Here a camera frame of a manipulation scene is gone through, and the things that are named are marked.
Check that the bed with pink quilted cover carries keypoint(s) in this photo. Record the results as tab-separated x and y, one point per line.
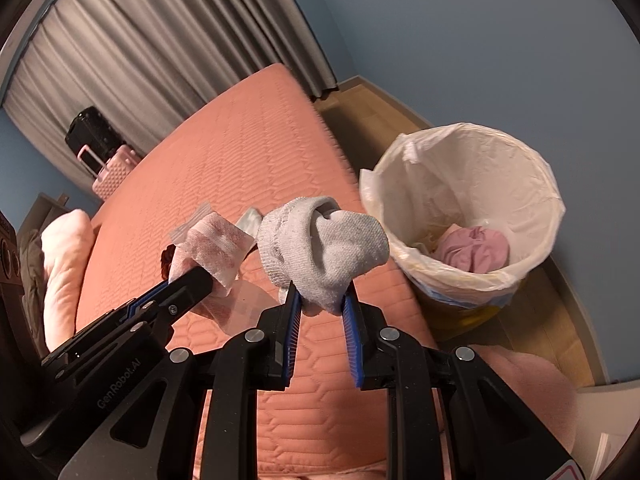
240	150

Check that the black suitcase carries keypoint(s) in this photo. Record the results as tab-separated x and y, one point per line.
95	132

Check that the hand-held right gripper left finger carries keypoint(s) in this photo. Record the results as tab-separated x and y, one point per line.
295	340

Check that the grey sock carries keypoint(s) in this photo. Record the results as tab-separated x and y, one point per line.
330	250

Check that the dark cloth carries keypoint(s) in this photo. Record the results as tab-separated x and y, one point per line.
32	270

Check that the grey curtain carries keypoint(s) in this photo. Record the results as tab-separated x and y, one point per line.
150	35

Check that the pink suitcase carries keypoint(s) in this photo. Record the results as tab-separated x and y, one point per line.
115	175

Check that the pale pink plastic packet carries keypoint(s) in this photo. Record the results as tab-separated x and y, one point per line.
215	245

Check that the yellow trash bin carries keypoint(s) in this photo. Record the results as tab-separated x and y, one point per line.
470	310

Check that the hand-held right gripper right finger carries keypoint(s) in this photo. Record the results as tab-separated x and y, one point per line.
352	345

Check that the purple cloth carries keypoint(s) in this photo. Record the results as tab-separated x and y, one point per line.
472	250

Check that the pale pink blanket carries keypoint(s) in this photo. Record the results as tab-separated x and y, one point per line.
525	400

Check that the pale pink pillow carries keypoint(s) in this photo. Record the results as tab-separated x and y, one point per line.
65	270

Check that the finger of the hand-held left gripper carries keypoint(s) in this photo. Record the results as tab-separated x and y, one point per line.
175	285
165	317

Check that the dark red velvet scrunchie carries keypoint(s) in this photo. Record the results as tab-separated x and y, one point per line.
166	262

